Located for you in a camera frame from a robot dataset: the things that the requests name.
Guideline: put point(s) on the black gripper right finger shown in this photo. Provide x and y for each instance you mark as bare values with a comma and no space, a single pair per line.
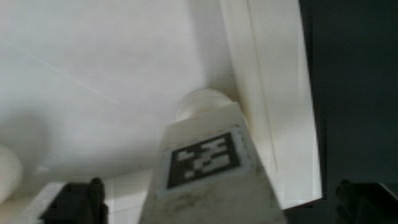
367,203

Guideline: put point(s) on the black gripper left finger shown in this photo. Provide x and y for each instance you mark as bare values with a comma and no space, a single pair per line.
69,204

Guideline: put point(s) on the white leg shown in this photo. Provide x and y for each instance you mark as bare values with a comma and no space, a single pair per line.
209,186

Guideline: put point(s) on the white square tabletop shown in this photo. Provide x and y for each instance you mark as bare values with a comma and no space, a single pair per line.
103,59

